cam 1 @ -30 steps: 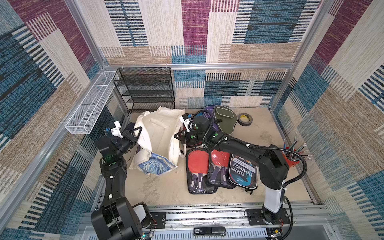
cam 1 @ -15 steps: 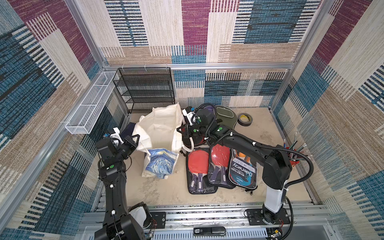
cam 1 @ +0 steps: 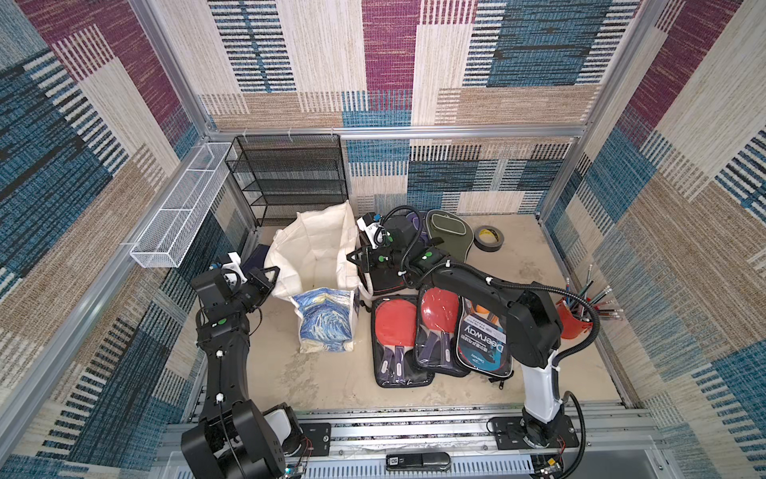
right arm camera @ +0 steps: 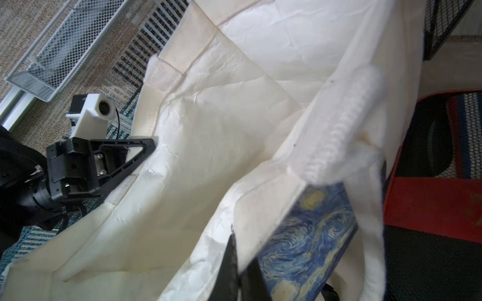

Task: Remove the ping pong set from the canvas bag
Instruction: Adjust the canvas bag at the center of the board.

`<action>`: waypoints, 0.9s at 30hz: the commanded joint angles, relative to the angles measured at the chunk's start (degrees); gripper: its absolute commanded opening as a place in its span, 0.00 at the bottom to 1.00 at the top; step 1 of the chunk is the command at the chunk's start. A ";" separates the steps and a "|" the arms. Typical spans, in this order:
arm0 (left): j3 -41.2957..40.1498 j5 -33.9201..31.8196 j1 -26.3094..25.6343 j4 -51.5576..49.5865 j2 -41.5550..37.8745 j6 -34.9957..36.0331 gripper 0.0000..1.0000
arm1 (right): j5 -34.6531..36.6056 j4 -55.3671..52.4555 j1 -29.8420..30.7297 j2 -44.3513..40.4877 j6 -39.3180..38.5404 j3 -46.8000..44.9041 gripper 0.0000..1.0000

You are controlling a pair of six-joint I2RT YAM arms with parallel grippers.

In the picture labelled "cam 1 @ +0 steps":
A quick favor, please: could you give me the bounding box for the black corrugated cable conduit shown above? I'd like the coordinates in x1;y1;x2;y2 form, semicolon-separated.
379;204;602;479

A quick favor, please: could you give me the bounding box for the white canvas starry night bag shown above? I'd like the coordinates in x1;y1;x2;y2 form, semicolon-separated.
265;201;372;353

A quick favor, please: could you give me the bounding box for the black tape roll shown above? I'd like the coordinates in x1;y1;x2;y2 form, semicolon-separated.
474;226;505;253

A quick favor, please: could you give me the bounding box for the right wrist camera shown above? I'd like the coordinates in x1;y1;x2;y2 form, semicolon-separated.
356;213;382;249

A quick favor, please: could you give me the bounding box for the dark blue book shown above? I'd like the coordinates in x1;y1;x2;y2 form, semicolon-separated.
241;245;270;275

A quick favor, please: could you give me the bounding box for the black wire mesh shelf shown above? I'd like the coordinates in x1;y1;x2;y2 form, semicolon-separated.
227;135;349;227

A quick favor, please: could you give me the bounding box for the olive green paddle case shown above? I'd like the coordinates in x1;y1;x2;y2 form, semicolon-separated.
426;210;474;261

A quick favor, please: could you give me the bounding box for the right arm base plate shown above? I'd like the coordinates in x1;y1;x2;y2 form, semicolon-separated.
487;414;580;450

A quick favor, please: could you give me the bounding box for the red pencil cup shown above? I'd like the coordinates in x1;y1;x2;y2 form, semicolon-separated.
556;299;592;340

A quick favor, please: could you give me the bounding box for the aluminium front rail frame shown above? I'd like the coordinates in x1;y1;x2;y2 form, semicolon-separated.
148;403;677;479

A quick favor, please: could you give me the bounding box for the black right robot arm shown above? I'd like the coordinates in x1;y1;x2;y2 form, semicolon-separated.
346;211;565;448

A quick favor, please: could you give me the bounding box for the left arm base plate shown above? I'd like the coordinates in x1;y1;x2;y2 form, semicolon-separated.
295;422;332;457

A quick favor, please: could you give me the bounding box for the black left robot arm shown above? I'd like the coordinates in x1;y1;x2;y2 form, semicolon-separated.
181;267;286;478

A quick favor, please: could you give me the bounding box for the white wire mesh basket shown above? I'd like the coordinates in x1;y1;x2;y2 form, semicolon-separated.
130;143;231;269

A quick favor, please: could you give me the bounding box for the black handheld scanner device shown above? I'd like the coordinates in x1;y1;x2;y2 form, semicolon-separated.
385;452;452;472

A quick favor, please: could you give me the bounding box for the black red paddle case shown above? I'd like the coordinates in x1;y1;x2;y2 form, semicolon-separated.
370;269;406;297

